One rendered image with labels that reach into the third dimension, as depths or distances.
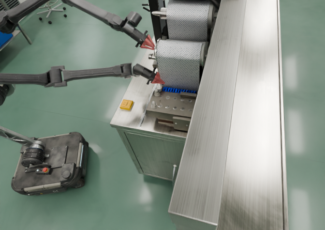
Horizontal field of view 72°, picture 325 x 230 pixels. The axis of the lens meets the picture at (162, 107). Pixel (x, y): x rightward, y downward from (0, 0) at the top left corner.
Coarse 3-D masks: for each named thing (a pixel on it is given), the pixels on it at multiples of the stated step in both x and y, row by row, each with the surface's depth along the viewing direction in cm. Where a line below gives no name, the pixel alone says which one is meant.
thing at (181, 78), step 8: (160, 72) 131; (168, 72) 129; (176, 72) 128; (184, 72) 126; (192, 72) 124; (168, 80) 135; (176, 80) 133; (184, 80) 131; (192, 80) 129; (176, 88) 138; (184, 88) 136; (192, 88) 134
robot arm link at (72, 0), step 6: (66, 0) 129; (72, 0) 128; (78, 0) 128; (84, 0) 128; (72, 6) 136; (78, 6) 128; (84, 6) 127; (90, 6) 126; (96, 6) 126; (90, 12) 126; (96, 12) 125; (102, 12) 125; (108, 12) 124; (102, 18) 125; (108, 18) 123; (108, 24) 127; (114, 24) 122; (120, 30) 128
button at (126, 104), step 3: (123, 99) 152; (123, 102) 151; (126, 102) 150; (129, 102) 150; (132, 102) 150; (120, 105) 149; (123, 105) 149; (126, 105) 149; (129, 105) 148; (120, 108) 150; (123, 108) 149; (126, 108) 148; (129, 108) 147
